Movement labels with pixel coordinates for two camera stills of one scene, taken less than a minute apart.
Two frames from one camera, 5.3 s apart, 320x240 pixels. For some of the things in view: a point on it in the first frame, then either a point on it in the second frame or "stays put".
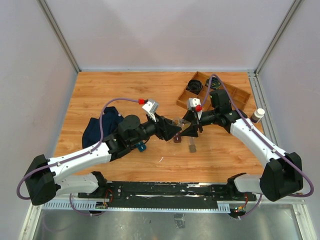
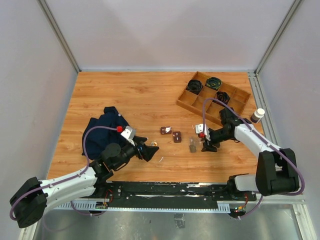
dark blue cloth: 110,119 stays put
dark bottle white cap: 257,115 stays put
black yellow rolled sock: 215,83 stays put
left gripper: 166,130 -> 149,151
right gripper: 192,130 -> 206,146
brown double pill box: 177,138 stays put
